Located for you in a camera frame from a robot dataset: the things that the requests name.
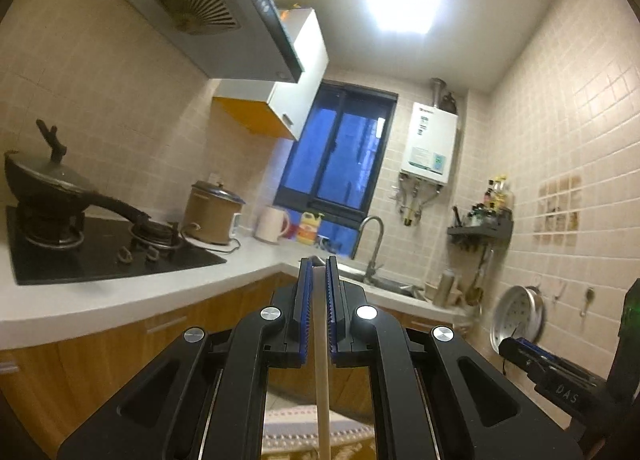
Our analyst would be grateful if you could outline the row of seasoning bottles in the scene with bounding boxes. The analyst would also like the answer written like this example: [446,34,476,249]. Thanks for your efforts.
[467,172,515,221]

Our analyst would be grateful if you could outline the white electric kettle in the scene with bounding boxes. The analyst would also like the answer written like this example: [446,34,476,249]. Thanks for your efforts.
[254,205,292,245]

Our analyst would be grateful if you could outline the round metal steamer tray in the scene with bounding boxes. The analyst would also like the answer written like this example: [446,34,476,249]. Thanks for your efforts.
[489,285,548,355]

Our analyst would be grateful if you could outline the wok lid with black handle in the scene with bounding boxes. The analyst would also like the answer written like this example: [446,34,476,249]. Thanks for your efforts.
[4,119,96,191]

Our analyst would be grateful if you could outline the water heater pipes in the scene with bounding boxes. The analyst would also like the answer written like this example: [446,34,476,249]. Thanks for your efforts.
[395,172,443,227]

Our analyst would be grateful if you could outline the grey wall rack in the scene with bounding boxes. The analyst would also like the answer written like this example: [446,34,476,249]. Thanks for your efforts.
[446,210,515,251]

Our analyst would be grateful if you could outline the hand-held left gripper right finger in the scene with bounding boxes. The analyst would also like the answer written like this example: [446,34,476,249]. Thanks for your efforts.
[325,255,583,460]

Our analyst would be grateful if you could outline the brown wall tile stickers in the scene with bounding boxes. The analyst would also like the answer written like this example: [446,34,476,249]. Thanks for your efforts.
[532,174,585,247]

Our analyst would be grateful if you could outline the black gas stove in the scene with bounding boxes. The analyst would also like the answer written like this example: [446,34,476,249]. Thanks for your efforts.
[6,205,228,287]

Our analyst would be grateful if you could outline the white and orange wall cabinet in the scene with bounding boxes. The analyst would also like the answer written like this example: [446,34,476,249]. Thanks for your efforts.
[212,7,330,142]

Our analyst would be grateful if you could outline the grey range hood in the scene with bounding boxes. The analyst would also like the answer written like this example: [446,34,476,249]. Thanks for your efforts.
[91,0,311,85]

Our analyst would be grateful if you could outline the yellow detergent bottle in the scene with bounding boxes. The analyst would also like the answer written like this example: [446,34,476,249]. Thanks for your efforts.
[297,211,325,246]

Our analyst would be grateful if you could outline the hanging brass ladle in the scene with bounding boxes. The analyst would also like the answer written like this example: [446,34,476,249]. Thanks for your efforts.
[465,247,493,306]

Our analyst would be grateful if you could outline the black wok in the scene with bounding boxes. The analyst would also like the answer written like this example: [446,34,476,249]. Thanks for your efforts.
[4,152,153,226]

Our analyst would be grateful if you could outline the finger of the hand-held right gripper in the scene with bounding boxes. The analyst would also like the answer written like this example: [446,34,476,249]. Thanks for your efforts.
[499,337,556,383]
[520,338,608,391]

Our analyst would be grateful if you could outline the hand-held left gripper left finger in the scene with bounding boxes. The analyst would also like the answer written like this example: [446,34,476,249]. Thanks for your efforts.
[57,256,317,460]

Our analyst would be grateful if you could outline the white water heater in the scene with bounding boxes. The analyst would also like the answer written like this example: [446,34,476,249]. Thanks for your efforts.
[398,101,460,186]

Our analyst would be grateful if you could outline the brown rice cooker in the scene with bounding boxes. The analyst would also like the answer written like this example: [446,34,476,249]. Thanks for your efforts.
[182,181,247,246]

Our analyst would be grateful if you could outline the dark framed window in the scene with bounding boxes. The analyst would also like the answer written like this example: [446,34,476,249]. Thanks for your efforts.
[274,81,399,231]

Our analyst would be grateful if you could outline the steel sink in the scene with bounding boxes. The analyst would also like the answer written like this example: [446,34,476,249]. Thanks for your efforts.
[335,260,428,298]

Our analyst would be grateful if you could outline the metal faucet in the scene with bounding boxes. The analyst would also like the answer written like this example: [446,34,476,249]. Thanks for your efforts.
[350,215,386,286]

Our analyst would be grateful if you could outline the striped woven mat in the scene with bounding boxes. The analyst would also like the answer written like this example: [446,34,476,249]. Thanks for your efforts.
[262,405,376,460]

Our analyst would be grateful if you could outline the steel cylinder flask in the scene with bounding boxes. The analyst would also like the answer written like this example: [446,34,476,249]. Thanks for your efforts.
[432,269,457,308]

